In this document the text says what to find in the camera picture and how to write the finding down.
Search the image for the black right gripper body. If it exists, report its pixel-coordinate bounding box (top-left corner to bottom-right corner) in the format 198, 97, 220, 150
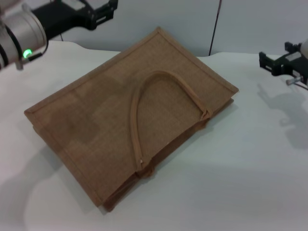
271, 51, 308, 84

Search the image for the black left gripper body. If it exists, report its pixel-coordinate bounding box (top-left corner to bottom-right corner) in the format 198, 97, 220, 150
31, 0, 97, 41

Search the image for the brown jute handbag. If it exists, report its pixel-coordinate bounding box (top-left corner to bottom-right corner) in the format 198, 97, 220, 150
24, 26, 240, 213

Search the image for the grey right arm cable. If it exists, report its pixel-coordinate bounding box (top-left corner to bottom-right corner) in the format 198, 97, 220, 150
285, 76, 308, 91

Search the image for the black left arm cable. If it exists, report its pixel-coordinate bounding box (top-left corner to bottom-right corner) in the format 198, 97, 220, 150
14, 40, 50, 71

